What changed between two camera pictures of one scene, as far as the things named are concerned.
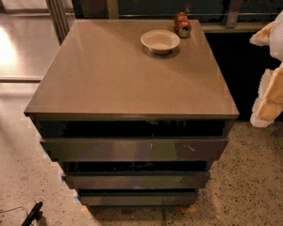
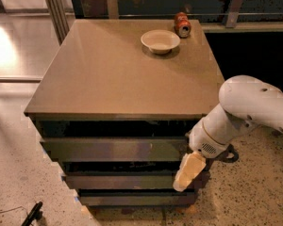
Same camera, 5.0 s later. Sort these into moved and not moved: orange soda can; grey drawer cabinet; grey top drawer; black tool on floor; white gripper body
Moved: white gripper body
Not moved: orange soda can; grey top drawer; black tool on floor; grey drawer cabinet
